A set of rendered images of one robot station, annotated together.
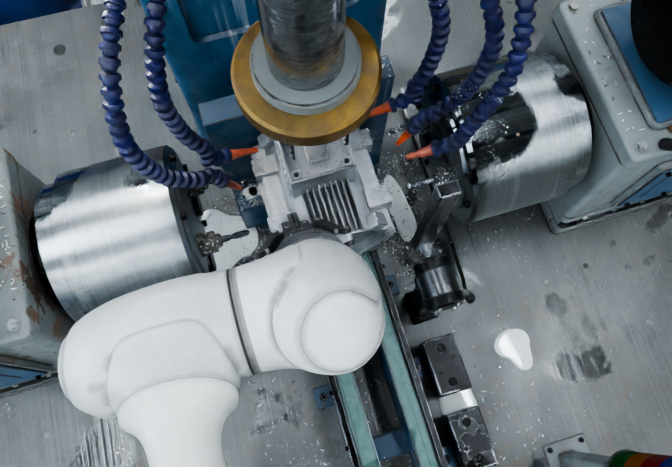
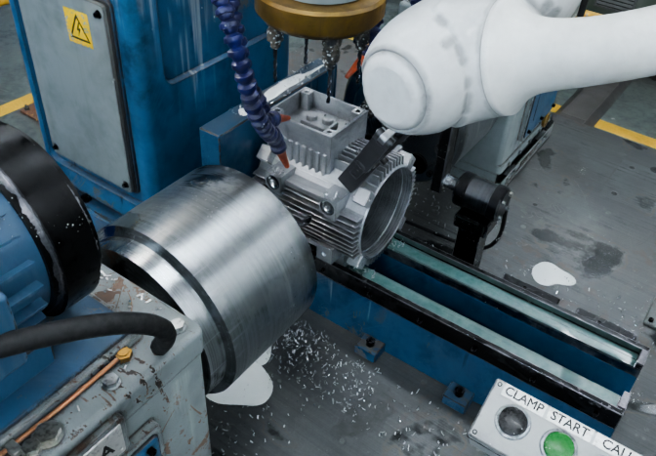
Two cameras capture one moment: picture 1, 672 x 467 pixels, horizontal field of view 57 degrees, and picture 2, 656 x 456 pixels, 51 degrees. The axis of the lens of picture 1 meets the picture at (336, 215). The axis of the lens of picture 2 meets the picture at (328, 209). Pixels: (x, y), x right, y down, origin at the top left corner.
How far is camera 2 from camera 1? 0.75 m
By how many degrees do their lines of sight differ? 39
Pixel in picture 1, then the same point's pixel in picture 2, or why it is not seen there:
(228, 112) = (232, 122)
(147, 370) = (479, 0)
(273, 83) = not seen: outside the picture
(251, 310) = not seen: outside the picture
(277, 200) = (313, 187)
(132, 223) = (226, 203)
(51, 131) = not seen: outside the picture
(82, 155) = not seen: hidden behind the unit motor
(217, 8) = (182, 38)
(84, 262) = (203, 255)
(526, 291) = (517, 238)
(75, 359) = (411, 35)
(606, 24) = not seen: outside the picture
